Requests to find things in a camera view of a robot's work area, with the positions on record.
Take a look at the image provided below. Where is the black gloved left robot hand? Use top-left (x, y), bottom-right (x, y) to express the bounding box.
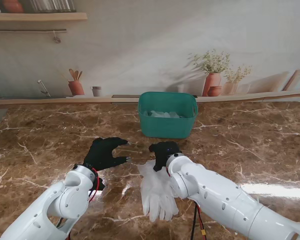
top-left (83, 137), bottom-right (130, 172)

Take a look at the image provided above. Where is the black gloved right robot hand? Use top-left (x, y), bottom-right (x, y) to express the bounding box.
top-left (149, 141), bottom-right (183, 173)

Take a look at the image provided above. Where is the green plastic basket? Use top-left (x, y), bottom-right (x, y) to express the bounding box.
top-left (137, 91), bottom-right (199, 140)

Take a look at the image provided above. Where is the printed kitchen scene backdrop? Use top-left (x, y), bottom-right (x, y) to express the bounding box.
top-left (0, 0), bottom-right (300, 111)

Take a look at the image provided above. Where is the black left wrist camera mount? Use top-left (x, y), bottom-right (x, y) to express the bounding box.
top-left (96, 177), bottom-right (106, 192)

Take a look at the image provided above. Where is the red black left arm cable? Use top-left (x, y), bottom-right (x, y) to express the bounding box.
top-left (56, 169), bottom-right (102, 240)

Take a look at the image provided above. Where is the red black arm cable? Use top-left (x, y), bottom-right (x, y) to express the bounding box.
top-left (189, 201), bottom-right (209, 240)
top-left (56, 169), bottom-right (102, 240)

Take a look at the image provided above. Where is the red black right arm cable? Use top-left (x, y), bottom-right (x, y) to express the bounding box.
top-left (189, 201), bottom-right (209, 240)

